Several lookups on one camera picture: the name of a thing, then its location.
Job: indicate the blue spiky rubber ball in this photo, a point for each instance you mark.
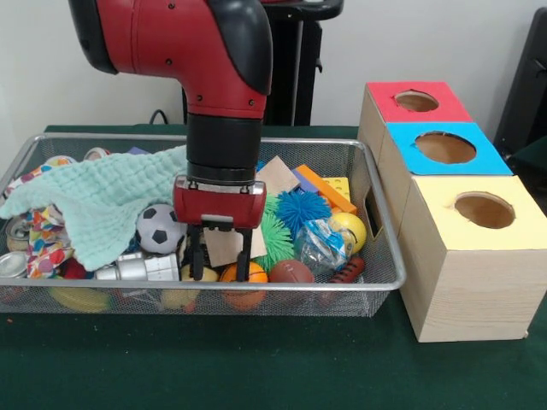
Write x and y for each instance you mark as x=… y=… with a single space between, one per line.
x=303 y=211

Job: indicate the mint green waffle cloth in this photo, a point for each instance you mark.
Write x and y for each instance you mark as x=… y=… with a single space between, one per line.
x=85 y=192

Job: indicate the wooden box with three holes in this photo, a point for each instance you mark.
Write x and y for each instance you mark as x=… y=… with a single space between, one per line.
x=470 y=290

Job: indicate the clear plastic packet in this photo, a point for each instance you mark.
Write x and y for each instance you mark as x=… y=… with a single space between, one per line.
x=318 y=247

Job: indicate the small orange basketball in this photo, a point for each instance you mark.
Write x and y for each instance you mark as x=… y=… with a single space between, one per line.
x=258 y=273

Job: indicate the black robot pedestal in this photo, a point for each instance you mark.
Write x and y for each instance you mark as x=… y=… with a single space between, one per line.
x=299 y=64

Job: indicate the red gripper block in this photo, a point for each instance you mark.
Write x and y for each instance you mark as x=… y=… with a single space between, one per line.
x=218 y=205

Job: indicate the yellow ball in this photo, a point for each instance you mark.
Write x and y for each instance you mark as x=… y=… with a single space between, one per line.
x=352 y=228

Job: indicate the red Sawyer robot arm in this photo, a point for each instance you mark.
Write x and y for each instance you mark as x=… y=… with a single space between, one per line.
x=179 y=42

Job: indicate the green spiky rubber ball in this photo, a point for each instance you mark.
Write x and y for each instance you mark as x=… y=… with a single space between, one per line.
x=278 y=243

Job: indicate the small brown football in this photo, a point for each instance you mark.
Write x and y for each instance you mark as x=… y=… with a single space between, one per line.
x=292 y=271

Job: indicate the dark green tablecloth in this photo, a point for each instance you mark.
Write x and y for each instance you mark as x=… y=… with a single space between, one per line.
x=256 y=363
x=534 y=158

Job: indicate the plain wooden block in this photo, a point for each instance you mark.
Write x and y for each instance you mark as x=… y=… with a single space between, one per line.
x=280 y=177
x=222 y=247

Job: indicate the small soccer ball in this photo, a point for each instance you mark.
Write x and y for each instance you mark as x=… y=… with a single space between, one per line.
x=156 y=230

